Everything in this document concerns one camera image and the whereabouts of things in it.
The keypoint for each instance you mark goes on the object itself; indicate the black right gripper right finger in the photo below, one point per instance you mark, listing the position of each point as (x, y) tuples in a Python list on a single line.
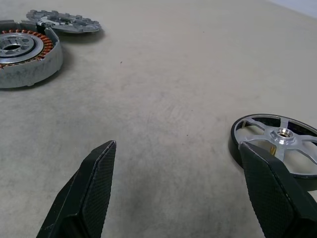
[(270, 196)]

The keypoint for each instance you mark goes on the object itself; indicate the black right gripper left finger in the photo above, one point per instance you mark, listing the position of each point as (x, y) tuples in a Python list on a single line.
[(94, 188)]

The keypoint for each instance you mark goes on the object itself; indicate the silver spoked rotor black rim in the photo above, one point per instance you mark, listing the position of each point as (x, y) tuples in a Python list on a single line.
[(282, 138)]

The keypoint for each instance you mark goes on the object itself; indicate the grey motor housing copper windings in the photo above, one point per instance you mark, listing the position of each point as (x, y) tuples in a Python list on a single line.
[(37, 69)]

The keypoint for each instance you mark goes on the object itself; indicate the grey metal cover plate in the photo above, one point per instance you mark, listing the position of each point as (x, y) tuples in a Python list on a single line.
[(79, 26)]

